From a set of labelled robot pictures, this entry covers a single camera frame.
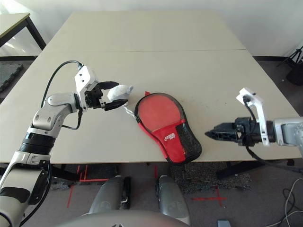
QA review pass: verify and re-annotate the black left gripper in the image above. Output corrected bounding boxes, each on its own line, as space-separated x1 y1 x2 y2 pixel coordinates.
84 81 129 112

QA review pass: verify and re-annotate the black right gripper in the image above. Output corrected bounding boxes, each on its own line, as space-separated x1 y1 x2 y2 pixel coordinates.
205 116 263 147

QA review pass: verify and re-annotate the red ping-pong paddle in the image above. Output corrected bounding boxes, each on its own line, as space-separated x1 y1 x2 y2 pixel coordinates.
138 96 182 132

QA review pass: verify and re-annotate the red black paddle case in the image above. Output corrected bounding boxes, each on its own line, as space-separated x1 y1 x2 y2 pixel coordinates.
134 91 203 164

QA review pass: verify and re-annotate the dark speckled carpet piece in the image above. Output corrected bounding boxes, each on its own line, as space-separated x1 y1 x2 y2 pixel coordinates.
170 162 252 192

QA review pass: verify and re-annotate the grey robot right leg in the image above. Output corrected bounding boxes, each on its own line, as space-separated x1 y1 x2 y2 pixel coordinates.
156 175 190 225

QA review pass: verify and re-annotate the grey robot leg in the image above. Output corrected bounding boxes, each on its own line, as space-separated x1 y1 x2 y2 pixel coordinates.
156 175 190 225
87 176 125 213

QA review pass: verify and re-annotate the black robot foot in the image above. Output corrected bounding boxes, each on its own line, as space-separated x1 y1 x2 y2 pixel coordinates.
119 176 131 210

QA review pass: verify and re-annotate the grey robot left leg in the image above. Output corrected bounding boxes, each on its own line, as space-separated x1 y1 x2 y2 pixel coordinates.
87 176 125 213

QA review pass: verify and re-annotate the black tripod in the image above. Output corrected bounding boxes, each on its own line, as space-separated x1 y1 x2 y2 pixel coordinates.
276 46 303 68

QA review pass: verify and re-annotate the black foam floor mat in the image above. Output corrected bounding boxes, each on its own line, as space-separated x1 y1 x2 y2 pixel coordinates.
0 61 24 93

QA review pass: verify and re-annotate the grey robot torso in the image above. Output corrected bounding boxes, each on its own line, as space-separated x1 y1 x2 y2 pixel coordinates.
63 211 189 227

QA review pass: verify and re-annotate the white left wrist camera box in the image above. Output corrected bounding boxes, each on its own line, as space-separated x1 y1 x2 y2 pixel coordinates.
74 66 99 113

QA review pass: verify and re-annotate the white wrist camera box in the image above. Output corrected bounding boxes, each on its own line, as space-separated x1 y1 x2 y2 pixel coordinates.
236 87 270 147
74 66 99 113

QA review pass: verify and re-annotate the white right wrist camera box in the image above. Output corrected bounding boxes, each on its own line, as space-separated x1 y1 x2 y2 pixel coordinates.
236 87 270 147

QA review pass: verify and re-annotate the black left wrist camera cable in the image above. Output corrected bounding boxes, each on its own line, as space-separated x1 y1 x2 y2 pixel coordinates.
41 60 83 131

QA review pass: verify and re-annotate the white floor cable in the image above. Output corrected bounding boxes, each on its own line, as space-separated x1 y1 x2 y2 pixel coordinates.
283 178 303 227

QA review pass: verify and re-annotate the beige side table black frame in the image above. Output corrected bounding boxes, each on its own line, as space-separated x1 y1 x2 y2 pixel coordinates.
0 13 47 52

